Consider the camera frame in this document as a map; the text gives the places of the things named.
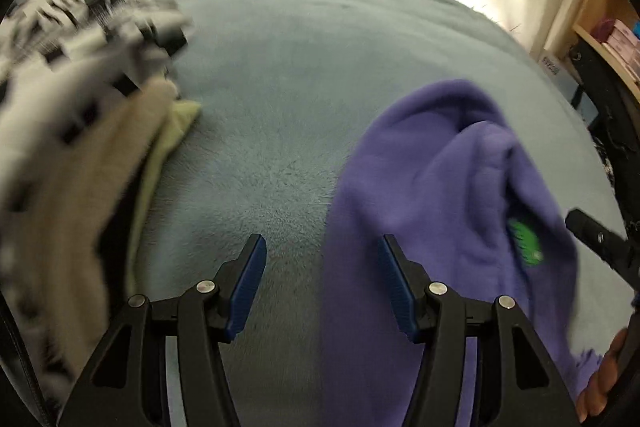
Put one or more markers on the wooden shelf unit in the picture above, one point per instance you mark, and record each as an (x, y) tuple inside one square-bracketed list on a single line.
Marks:
[(600, 44)]

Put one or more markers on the black chair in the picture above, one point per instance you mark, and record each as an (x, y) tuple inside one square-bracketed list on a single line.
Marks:
[(595, 77)]

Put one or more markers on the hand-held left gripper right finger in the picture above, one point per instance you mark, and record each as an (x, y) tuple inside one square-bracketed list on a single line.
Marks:
[(395, 287)]

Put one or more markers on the stack of pink boxes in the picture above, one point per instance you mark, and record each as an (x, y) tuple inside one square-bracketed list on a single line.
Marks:
[(622, 44)]

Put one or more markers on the purple hoodie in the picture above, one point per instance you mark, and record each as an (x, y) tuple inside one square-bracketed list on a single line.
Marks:
[(425, 167)]

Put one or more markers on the blue-grey bed blanket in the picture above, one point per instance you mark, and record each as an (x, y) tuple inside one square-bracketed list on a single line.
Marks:
[(280, 107)]

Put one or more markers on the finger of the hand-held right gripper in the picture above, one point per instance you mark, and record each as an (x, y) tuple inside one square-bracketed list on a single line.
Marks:
[(595, 237)]

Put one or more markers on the person's right hand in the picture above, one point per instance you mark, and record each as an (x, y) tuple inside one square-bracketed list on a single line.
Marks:
[(600, 382)]

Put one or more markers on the cream folded garment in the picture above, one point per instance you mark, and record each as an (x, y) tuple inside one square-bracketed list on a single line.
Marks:
[(65, 207)]

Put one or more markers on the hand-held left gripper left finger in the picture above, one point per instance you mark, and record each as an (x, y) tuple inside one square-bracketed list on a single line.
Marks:
[(247, 287)]

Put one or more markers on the purple round object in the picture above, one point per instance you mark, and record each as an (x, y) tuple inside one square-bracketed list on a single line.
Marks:
[(603, 29)]

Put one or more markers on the yellow-green folded garment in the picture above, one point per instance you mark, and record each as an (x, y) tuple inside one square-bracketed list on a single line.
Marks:
[(170, 127)]

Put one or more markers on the black white patterned garment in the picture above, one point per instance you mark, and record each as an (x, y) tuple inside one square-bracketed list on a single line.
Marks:
[(75, 37)]

